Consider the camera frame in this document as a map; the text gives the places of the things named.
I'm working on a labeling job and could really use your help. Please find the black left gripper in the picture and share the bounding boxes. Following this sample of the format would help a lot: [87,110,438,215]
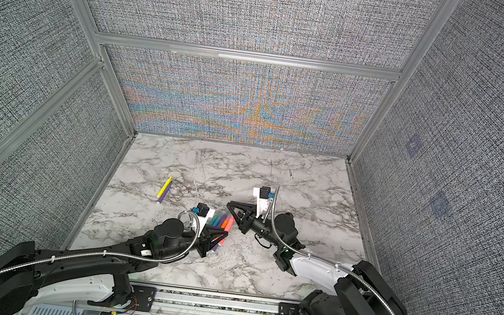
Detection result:
[158,217,228,267]

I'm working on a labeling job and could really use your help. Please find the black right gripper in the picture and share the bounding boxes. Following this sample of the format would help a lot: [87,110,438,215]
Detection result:
[225,202,289,254]

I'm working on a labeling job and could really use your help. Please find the yellow highlighter pen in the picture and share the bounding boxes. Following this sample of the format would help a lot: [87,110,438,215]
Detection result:
[157,176,173,199]

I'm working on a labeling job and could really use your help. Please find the pink red pen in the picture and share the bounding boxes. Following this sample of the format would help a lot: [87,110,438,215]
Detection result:
[219,219,235,246]

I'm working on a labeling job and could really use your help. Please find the purple pen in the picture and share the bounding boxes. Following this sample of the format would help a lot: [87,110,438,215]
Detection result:
[157,184,171,204]
[215,215,227,228]

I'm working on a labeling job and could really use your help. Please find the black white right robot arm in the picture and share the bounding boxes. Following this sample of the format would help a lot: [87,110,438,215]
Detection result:
[227,201,408,315]

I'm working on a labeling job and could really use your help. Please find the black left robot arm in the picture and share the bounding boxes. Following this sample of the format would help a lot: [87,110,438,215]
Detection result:
[0,218,228,315]

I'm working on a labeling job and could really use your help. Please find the orange pen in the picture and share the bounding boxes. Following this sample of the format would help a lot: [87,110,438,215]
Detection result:
[221,217,234,232]

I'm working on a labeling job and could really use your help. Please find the green pen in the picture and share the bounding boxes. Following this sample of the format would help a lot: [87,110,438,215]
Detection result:
[212,216,222,227]

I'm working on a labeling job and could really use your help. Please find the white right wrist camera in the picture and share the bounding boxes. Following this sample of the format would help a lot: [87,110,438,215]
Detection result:
[252,186,274,218]

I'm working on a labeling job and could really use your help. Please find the right steel cable conduit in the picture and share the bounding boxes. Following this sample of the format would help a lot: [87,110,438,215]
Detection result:
[255,184,419,315]

